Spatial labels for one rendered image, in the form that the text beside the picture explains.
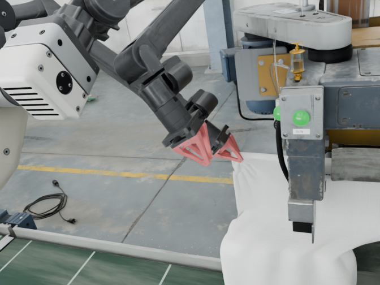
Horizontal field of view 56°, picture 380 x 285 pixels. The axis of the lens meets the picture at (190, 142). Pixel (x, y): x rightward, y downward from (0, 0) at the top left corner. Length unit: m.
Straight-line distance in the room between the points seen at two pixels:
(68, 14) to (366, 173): 0.75
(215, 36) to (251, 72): 4.65
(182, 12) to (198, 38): 5.52
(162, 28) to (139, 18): 5.97
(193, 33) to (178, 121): 5.69
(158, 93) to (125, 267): 1.20
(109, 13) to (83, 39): 0.07
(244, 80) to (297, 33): 0.33
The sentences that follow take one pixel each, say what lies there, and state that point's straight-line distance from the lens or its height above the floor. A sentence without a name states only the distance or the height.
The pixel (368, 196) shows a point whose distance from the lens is 1.02.
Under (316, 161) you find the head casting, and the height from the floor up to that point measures 1.17.
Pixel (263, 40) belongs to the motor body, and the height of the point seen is 1.33.
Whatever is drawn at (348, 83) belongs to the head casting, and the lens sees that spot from 0.71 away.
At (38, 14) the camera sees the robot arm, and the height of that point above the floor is 1.51.
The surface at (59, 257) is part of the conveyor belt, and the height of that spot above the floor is 0.38.
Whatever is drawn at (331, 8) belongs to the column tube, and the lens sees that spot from 1.18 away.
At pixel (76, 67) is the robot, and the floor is 1.45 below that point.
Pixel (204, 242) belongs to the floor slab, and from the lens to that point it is 2.35.
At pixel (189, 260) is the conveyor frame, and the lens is 1.68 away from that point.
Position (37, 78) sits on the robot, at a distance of 0.55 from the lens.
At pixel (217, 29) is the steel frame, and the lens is 5.73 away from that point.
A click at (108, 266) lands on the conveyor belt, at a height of 0.38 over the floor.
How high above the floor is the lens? 1.56
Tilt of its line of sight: 26 degrees down
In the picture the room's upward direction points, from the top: 10 degrees counter-clockwise
